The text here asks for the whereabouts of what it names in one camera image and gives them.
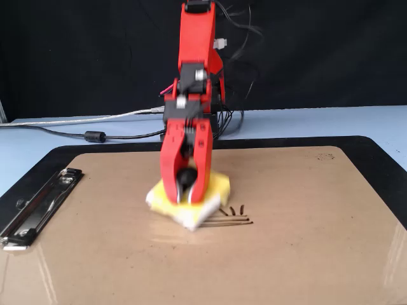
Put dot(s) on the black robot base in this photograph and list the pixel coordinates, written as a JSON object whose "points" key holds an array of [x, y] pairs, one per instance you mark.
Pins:
{"points": [[214, 125]]}

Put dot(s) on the brown marker drawing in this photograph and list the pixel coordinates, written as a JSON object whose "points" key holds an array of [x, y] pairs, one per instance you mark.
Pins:
{"points": [[235, 224]]}

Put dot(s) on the brown clipboard with black rim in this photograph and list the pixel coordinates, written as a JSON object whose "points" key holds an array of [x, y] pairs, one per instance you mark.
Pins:
{"points": [[203, 270]]}

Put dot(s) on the metal clipboard clip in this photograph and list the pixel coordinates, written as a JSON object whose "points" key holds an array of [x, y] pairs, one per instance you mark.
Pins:
{"points": [[38, 209]]}

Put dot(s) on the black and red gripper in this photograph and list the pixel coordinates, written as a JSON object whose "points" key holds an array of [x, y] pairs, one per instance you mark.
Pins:
{"points": [[187, 109]]}

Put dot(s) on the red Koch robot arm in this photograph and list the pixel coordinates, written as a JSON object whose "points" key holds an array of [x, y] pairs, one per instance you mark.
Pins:
{"points": [[197, 38]]}

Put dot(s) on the yellow sponge with black knob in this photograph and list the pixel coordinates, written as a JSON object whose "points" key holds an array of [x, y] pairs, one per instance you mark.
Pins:
{"points": [[190, 219]]}

